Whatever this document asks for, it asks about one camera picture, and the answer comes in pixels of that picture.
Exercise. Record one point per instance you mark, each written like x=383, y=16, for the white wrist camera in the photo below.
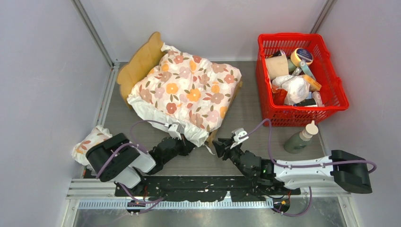
x=239, y=136
x=176, y=130

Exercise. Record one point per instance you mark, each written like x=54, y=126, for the yellow tape roll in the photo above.
x=301, y=54

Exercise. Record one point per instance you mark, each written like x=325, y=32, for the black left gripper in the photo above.
x=187, y=146

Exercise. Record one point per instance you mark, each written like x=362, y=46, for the large floral cushion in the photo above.
x=184, y=91

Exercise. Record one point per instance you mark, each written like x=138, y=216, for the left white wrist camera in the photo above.
x=176, y=130

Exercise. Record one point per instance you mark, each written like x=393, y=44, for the small floral pillow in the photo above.
x=95, y=137

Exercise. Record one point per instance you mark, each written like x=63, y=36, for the white crumpled plastic bag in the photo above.
x=296, y=89

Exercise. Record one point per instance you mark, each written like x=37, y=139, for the wooden pet bed frame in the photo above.
x=137, y=69

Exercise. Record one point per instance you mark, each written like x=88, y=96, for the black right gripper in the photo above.
x=220, y=147

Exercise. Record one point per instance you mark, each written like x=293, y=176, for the aluminium rail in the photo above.
x=93, y=194

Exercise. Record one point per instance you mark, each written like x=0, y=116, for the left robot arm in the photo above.
x=118, y=159

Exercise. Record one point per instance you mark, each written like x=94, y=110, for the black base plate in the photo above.
x=206, y=188

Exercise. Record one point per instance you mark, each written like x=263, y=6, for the red plastic basket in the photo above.
x=319, y=105

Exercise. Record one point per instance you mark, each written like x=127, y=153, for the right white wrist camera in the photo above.
x=239, y=136

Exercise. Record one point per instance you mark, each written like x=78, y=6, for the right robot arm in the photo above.
x=348, y=171

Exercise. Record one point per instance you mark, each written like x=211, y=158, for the green bottle with beige cap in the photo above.
x=300, y=140

